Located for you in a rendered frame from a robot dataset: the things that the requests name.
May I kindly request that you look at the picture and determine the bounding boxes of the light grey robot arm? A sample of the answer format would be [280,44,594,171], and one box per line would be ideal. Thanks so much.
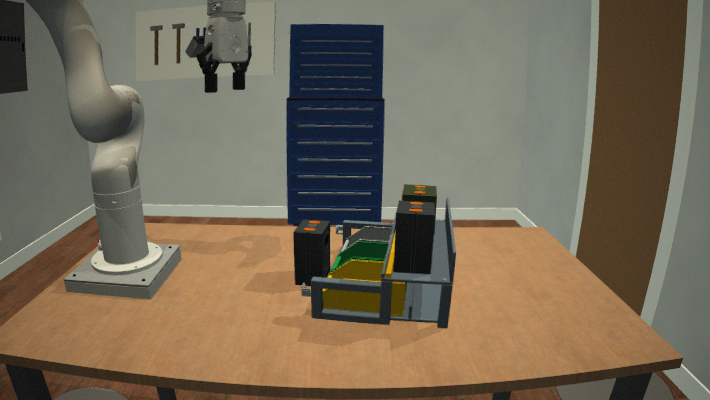
[26,0,162,275]

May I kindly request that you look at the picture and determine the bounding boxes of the olive green case with orange latches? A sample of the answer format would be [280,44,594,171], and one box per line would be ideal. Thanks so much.
[402,184,437,217]

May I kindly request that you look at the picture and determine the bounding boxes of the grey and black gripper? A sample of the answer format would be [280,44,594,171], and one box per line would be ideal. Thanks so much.
[196,15,252,93]

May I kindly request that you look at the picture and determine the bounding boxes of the yellow flat bar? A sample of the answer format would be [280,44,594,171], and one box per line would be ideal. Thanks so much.
[386,234,395,278]

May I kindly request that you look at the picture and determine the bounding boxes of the grey metal shelf rack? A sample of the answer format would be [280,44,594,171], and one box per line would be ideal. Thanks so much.
[301,197,456,328]

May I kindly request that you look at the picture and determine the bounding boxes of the yellow bin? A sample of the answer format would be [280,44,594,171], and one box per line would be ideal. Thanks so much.
[323,260,406,317]

